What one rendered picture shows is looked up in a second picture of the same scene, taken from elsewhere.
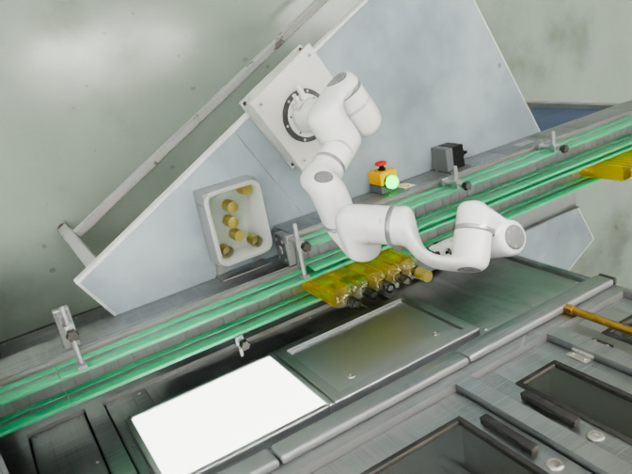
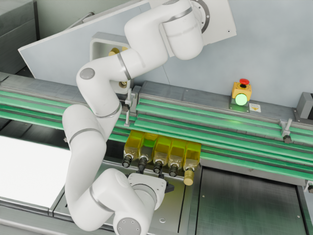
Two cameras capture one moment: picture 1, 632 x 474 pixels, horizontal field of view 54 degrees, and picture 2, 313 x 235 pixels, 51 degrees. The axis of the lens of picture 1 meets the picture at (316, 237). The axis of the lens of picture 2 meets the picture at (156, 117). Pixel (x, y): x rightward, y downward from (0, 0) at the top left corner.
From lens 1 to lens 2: 104 cm
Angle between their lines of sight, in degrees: 33
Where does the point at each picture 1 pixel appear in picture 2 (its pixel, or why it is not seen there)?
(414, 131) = (294, 72)
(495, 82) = not seen: outside the picture
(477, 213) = (101, 188)
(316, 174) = (85, 68)
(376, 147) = (251, 67)
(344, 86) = (165, 10)
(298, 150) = not seen: hidden behind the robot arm
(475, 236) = (87, 203)
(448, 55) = not seen: outside the picture
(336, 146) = (131, 55)
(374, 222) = (69, 132)
